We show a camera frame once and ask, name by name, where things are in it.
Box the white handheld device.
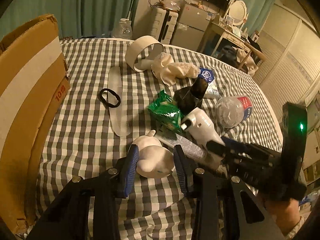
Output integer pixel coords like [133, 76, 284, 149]
[181, 107, 225, 148]

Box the brown cardboard box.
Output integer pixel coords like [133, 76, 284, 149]
[1, 14, 70, 234]

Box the white vanity table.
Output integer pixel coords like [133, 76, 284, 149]
[197, 21, 267, 70]

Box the person right hand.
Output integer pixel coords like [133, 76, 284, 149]
[257, 191, 304, 239]

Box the blue tissue pack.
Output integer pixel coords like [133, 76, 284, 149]
[198, 68, 222, 99]

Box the black hair tie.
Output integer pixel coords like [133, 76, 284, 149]
[99, 88, 122, 108]

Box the oval vanity mirror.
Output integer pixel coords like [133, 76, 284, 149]
[227, 0, 248, 26]

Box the cream fabric scrunchie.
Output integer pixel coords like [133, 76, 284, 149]
[151, 52, 200, 87]

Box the white paper ring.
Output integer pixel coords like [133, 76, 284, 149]
[125, 35, 164, 73]

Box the checkered bed sheet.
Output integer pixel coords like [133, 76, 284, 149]
[36, 38, 282, 239]

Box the green snack packet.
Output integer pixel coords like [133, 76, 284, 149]
[147, 90, 183, 133]

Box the grey mini fridge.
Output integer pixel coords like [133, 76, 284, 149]
[170, 3, 211, 51]

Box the green curtain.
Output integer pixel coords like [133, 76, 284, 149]
[237, 0, 279, 36]
[1, 0, 138, 38]

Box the large clear water bottle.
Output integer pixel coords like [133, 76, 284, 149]
[111, 18, 132, 40]

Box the white suitcase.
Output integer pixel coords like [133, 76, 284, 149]
[149, 8, 178, 44]

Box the white louvered wardrobe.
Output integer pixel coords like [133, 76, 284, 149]
[253, 4, 319, 120]

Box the clear plastic tube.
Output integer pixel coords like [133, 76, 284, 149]
[107, 67, 130, 137]

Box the clear plastic jar red label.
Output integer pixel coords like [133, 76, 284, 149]
[215, 95, 253, 128]

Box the white plush toy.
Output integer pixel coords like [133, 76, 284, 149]
[133, 130, 175, 179]

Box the white cream tube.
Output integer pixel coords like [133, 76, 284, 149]
[155, 126, 207, 162]

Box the dark glass bottle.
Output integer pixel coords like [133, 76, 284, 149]
[174, 77, 208, 115]

